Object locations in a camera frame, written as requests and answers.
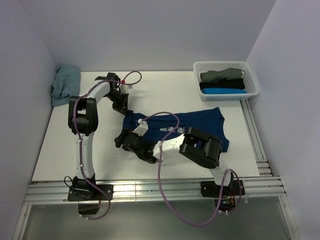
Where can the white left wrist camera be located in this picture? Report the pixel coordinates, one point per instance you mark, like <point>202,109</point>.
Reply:
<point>125,86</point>

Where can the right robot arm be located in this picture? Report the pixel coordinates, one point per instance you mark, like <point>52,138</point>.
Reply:
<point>195,145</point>

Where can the aluminium frame rail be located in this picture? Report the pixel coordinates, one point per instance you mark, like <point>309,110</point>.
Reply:
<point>266,185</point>

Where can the dark blue t shirt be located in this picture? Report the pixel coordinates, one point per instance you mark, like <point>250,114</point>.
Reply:
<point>210,121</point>

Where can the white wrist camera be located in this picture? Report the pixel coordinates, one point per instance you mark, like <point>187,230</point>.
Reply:
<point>125,86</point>
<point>142,128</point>

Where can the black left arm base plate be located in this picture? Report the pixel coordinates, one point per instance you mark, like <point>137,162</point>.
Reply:
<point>89,201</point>

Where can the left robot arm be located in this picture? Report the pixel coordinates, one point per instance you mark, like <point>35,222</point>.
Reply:
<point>83,122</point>

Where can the grey rolled t shirt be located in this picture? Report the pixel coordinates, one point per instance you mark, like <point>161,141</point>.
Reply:
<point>223,75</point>

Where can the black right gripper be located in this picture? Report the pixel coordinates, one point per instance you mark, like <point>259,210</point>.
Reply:
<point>119,139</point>

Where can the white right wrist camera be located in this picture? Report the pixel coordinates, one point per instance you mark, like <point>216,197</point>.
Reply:
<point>142,128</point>

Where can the black rolled t shirt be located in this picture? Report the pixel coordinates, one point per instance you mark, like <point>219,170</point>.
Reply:
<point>224,84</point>

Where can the pale teal t shirt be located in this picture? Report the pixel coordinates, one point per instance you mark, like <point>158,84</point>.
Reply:
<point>66,84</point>

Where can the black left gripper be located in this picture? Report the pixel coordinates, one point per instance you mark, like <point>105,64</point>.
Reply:
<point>122,107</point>

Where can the white plastic basket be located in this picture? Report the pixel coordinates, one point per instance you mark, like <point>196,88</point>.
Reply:
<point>250,81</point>

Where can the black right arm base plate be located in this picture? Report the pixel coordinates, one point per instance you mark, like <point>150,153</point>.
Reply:
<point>209,189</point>

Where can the light blue rolled t shirt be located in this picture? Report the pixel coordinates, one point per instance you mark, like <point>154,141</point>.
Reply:
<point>222,91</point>

